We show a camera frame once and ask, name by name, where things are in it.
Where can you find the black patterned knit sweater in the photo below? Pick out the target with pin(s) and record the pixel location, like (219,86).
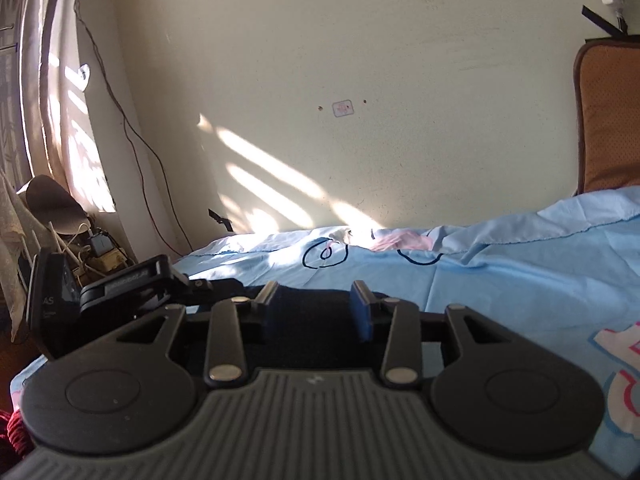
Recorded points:
(310,310)

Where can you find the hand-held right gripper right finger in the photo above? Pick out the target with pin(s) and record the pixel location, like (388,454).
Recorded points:
(361,315)

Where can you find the white wall hook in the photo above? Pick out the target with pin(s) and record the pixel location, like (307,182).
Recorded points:
(84,73)

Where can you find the crossed black tape strips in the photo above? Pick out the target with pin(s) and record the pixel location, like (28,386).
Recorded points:
(602,20)

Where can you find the brown seat cushion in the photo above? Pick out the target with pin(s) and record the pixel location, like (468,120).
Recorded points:
(612,120)

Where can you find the white lace cloth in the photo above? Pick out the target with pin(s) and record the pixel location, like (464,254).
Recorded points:
(12,240)

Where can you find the brown lamp shade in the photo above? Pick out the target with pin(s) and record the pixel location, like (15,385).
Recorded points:
(52,205)

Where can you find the light patterned curtain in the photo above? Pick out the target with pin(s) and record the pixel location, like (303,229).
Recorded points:
(65,110)

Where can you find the red knitted cloth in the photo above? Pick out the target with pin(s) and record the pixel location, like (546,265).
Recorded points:
(12,435)

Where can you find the light blue printed bedsheet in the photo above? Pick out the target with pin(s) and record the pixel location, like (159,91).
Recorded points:
(500,285)

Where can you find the metal window grille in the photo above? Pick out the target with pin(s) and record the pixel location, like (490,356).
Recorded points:
(9,35)

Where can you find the yellow box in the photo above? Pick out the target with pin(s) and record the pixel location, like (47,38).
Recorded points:
(107,262)

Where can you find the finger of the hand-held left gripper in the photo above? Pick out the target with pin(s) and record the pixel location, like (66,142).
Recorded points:
(210,291)

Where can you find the short black tape piece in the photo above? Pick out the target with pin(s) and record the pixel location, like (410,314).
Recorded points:
(221,219)

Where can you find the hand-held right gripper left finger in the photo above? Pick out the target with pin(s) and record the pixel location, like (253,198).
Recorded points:
(225,340)

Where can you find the grey power adapter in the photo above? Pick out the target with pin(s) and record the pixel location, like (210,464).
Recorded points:
(101,243)

